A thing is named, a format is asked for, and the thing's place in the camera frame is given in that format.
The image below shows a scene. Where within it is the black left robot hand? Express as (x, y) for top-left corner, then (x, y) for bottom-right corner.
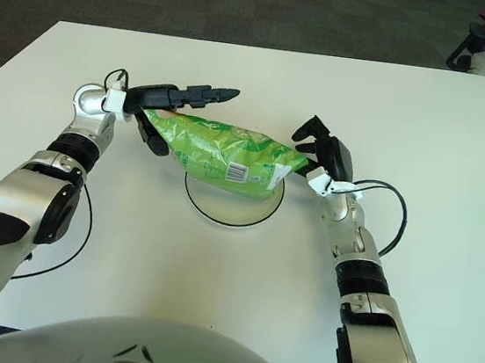
(115, 73), (243, 166)

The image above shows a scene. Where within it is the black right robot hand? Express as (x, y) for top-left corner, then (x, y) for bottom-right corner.
(286, 113), (360, 185)

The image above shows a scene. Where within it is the green potato chips bag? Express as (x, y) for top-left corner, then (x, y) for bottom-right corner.
(137, 106), (315, 207)

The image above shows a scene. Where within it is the white plate with black rim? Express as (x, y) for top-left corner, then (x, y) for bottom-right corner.
(178, 163), (287, 235)

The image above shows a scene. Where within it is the black office chair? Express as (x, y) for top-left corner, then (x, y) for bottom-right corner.
(443, 18), (485, 75)

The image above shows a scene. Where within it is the silver robot torso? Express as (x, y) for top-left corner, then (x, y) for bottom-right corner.
(0, 300), (330, 363)

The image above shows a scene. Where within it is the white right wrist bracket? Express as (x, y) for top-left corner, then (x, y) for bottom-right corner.
(304, 165), (367, 202)

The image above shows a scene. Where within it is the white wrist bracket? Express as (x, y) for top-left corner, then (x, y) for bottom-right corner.
(304, 165), (367, 202)
(99, 79), (134, 123)

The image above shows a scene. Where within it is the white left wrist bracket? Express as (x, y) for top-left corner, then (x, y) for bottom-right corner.
(99, 79), (134, 123)

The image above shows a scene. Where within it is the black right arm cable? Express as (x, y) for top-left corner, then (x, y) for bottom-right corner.
(344, 177), (412, 258)

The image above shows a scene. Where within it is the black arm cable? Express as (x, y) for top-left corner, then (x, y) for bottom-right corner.
(8, 57), (133, 292)
(344, 177), (412, 258)

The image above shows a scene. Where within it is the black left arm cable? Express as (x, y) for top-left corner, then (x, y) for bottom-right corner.
(8, 57), (133, 292)

